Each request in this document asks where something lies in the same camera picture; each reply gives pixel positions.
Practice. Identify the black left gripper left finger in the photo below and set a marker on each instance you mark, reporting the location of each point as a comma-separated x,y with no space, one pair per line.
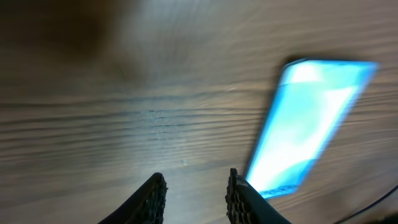
145,206

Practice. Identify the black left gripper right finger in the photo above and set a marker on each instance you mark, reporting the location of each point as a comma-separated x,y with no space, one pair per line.
246,206

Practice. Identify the blue Galaxy smartphone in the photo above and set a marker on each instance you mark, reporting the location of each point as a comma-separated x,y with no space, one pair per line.
311,101

